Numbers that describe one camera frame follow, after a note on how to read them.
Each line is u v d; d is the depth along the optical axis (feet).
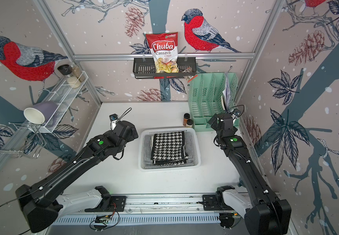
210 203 2.39
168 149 2.67
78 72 2.80
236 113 2.11
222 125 1.84
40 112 2.00
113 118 2.10
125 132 1.81
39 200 1.25
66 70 2.56
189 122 3.22
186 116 3.31
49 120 2.11
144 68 3.12
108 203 2.23
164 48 2.67
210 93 3.69
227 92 3.02
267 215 1.18
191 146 2.80
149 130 2.95
